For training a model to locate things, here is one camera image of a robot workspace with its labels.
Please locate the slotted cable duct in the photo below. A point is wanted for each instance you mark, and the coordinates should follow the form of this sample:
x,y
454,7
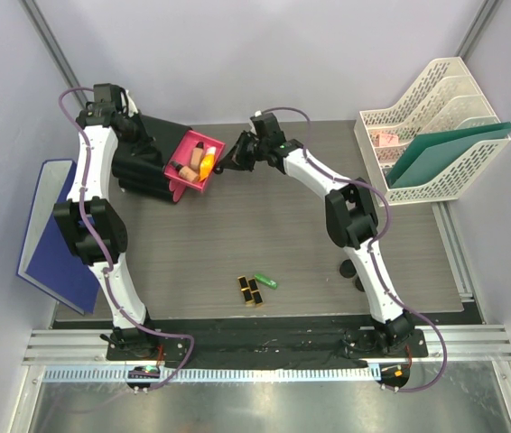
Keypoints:
x,y
143,374

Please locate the green folder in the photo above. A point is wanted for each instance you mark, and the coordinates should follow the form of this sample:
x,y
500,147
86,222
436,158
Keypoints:
x,y
428,155

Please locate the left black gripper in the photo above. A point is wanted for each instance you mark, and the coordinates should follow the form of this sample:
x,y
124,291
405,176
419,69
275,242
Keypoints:
x,y
134,117

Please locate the orange tube white cap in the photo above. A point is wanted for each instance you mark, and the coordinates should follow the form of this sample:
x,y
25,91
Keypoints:
x,y
207,163

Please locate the black gold lipstick middle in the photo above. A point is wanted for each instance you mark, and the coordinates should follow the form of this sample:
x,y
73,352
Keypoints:
x,y
256,295

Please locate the blue binder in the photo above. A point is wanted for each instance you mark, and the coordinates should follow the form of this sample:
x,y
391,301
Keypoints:
x,y
45,260

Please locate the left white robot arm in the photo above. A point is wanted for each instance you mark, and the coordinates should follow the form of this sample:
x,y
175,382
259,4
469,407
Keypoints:
x,y
90,226

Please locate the pink paper note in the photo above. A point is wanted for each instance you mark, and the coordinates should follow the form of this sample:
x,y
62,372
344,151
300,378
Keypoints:
x,y
386,139

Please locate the green lipstick tube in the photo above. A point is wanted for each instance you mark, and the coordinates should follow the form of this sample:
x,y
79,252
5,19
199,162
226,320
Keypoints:
x,y
267,281

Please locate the beige foundation bottle black cap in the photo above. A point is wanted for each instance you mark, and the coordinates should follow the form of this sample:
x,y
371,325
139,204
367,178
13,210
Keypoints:
x,y
196,156

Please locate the aluminium rail frame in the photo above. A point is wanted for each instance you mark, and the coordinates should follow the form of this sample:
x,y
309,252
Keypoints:
x,y
454,343

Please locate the black drawer organizer cabinet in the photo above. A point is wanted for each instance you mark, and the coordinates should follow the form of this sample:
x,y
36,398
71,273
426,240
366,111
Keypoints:
x,y
139,164

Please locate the pink closed drawer front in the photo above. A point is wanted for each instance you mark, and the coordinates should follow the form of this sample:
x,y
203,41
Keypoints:
x,y
177,189

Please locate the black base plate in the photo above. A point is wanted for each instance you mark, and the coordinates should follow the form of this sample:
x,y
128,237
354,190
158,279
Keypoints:
x,y
286,343

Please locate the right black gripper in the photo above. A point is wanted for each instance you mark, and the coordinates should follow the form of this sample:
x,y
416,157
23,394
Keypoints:
x,y
234,160

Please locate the white mesh file rack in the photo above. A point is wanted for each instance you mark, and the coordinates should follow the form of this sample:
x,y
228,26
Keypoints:
x,y
444,97

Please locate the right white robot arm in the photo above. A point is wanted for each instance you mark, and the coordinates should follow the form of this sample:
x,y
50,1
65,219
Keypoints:
x,y
350,216

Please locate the beige spray bottle black cap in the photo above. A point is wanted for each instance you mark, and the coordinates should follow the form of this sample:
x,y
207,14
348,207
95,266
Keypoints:
x,y
185,172

